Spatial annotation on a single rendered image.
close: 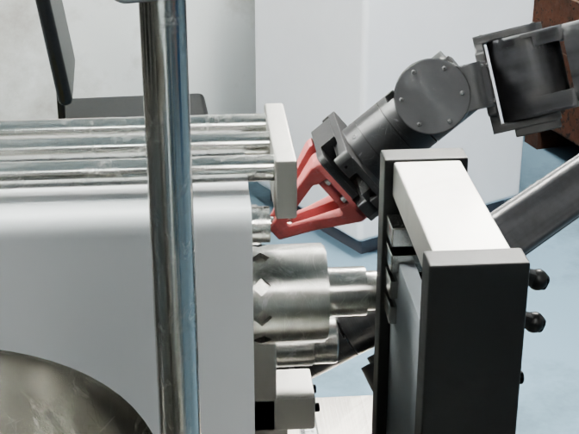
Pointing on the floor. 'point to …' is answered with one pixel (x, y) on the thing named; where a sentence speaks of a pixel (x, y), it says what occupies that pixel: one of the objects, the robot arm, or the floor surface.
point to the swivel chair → (62, 48)
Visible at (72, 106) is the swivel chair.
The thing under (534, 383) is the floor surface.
